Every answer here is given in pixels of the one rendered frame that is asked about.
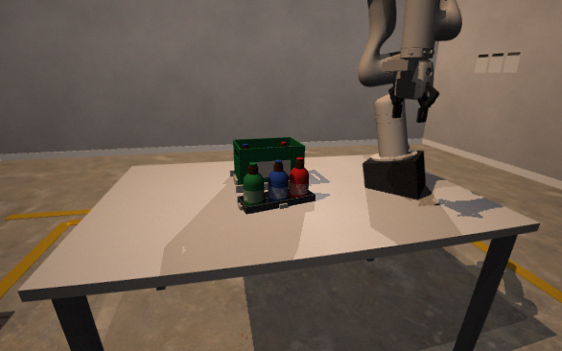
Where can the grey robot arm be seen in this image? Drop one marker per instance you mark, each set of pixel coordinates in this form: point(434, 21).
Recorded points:
point(425, 22)

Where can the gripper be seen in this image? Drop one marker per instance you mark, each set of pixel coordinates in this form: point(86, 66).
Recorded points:
point(413, 85)

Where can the green bottle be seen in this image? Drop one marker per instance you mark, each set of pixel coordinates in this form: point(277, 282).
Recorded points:
point(253, 186)

